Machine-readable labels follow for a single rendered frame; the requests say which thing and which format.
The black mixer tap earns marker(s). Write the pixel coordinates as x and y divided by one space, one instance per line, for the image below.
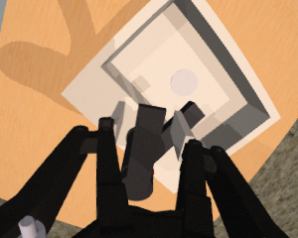
151 141

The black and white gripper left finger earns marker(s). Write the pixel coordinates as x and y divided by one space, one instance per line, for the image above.
34 209

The grey rectangular sink basin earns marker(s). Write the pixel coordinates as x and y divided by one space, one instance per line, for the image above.
182 54

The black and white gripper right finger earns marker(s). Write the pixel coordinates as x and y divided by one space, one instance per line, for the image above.
242 213

